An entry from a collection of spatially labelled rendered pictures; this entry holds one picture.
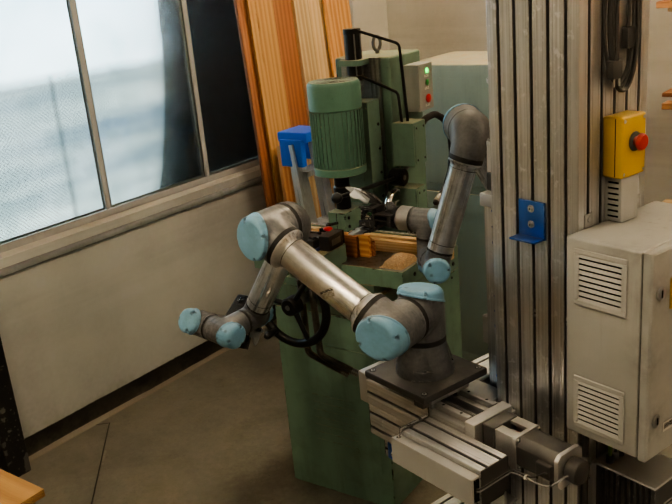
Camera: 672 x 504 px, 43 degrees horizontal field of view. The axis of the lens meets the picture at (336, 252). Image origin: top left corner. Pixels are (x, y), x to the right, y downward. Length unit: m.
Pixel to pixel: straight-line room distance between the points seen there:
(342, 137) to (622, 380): 1.28
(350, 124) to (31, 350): 1.68
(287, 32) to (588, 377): 2.92
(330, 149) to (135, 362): 1.70
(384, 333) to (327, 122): 0.98
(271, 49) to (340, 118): 1.60
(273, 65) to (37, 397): 1.91
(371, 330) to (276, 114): 2.45
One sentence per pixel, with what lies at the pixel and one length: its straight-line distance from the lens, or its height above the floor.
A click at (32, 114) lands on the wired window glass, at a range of 3.65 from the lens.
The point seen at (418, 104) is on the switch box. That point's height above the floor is 1.35.
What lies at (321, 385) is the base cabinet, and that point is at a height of 0.43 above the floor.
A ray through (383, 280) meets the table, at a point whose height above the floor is 0.86.
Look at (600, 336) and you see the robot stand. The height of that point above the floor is 1.02.
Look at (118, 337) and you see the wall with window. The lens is 3.94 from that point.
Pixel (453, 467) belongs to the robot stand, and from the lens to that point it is 1.98.
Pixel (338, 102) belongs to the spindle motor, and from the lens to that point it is 2.72.
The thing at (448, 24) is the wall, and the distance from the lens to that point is 5.16.
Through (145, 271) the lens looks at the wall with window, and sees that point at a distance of 3.97.
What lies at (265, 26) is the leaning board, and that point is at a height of 1.58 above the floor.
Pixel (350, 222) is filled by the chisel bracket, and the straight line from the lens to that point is 2.86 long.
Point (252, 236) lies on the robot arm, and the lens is 2.13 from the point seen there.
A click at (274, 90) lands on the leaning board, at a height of 1.27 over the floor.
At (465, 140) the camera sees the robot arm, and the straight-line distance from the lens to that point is 2.31.
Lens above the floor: 1.81
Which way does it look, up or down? 18 degrees down
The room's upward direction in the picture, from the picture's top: 5 degrees counter-clockwise
